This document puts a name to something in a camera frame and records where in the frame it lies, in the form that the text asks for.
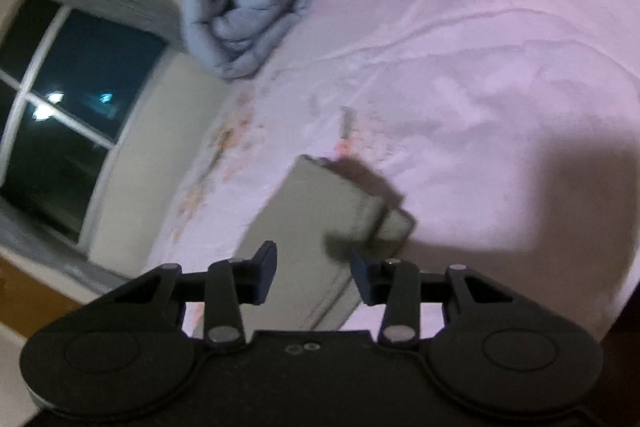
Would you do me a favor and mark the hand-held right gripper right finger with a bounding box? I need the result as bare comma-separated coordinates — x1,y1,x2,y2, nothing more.
349,248,507,351

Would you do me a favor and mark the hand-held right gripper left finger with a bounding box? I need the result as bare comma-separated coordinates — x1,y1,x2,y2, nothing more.
113,241,278,351

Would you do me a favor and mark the grey-beige towel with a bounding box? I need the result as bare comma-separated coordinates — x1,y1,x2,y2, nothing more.
192,154,417,339

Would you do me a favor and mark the pink floral bed sheet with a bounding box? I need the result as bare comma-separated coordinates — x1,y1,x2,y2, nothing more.
145,0,640,344

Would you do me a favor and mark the rolled light blue quilt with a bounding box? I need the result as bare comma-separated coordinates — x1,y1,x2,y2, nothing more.
179,0,321,80

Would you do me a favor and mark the window with white frame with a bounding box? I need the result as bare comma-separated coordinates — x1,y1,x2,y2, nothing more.
0,0,170,244

